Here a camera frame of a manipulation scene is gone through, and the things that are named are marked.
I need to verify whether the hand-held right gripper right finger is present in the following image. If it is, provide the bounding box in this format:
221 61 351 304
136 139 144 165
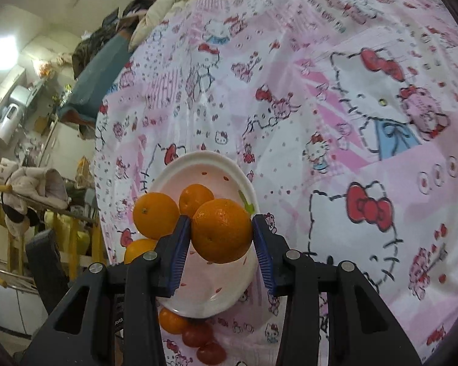
251 214 422 366

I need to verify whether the red tomato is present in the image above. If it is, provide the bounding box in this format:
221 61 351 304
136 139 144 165
181 322 214 348
196 341 227 366

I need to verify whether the yellow wooden rack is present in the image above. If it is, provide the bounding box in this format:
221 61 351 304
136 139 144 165
0 185 104 275

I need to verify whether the cream duvet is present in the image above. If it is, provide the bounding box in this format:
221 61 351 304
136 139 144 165
132 0 253 52

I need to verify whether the white plate with pink inside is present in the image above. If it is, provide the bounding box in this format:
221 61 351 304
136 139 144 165
147 150 260 319

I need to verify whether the grey jacket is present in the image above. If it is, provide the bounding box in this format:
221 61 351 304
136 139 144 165
2 160 69 214

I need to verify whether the blue cloth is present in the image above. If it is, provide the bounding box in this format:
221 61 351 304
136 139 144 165
57 32 134 123

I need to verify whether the white appliance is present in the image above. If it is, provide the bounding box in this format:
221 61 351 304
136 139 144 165
0 103 21 147

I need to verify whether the dark patterned cloth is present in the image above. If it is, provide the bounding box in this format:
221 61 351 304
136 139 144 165
72 27 119 79

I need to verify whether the large orange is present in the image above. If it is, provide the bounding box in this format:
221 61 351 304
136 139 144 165
191 198 253 264

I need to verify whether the pink cartoon printed bed sheet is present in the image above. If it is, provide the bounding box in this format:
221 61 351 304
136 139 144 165
93 0 458 366

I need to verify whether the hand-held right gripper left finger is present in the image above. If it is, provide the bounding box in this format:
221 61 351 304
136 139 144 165
21 215 192 366

